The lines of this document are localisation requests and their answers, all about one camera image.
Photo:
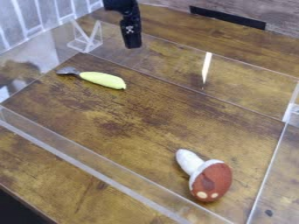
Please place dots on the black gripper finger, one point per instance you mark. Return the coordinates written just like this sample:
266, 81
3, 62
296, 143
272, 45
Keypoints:
131, 30

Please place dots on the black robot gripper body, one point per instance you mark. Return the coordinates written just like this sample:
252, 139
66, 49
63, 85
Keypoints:
123, 6

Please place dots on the green handled metal spoon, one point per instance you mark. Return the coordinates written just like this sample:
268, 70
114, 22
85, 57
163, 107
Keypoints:
103, 79

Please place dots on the black strip on table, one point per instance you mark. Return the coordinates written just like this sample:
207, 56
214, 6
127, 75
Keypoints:
229, 17

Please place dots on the red cap toy mushroom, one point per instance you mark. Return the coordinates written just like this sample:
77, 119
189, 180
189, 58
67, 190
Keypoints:
210, 176

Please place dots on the clear acrylic triangle bracket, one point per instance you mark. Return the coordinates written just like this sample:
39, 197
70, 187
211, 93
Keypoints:
86, 43

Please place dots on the clear acrylic enclosure wall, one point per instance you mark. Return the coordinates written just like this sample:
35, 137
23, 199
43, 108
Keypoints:
87, 151

